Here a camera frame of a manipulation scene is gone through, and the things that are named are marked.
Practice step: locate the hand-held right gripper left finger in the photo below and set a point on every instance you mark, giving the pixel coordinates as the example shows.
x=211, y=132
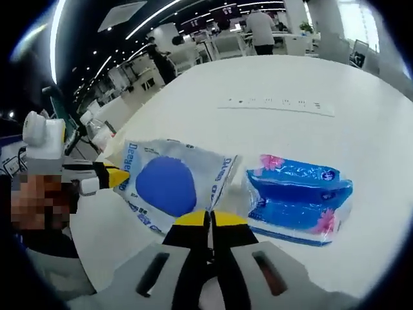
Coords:
x=155, y=274

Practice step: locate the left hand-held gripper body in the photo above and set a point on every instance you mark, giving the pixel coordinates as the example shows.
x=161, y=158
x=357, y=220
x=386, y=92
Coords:
x=45, y=155

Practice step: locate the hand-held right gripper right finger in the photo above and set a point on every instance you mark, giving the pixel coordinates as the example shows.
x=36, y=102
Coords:
x=255, y=274

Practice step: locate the clear bag with blue mask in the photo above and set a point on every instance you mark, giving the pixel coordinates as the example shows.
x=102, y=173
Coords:
x=167, y=187

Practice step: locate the blue tissue pack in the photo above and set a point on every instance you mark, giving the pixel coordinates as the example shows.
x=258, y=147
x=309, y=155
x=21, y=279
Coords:
x=297, y=197

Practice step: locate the grey mesh office chair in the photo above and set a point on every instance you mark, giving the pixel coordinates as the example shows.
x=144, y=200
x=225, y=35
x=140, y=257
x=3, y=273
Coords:
x=58, y=272

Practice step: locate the ceiling air vent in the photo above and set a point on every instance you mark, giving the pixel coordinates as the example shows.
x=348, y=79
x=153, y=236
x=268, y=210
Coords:
x=122, y=16

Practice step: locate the white power strip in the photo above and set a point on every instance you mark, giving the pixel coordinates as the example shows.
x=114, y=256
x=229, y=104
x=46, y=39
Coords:
x=277, y=106

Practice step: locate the green potted plant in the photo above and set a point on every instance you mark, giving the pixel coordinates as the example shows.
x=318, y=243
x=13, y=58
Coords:
x=306, y=27

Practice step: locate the wall poster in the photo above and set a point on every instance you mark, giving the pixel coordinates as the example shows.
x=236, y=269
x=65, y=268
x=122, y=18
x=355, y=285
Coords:
x=9, y=161

